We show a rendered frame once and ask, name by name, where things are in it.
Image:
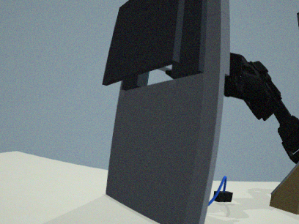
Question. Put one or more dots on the blue network cable plug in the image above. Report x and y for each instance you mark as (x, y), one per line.
(223, 182)

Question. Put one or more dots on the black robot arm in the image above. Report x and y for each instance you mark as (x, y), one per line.
(264, 99)

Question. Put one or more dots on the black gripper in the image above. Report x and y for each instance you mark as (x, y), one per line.
(242, 79)

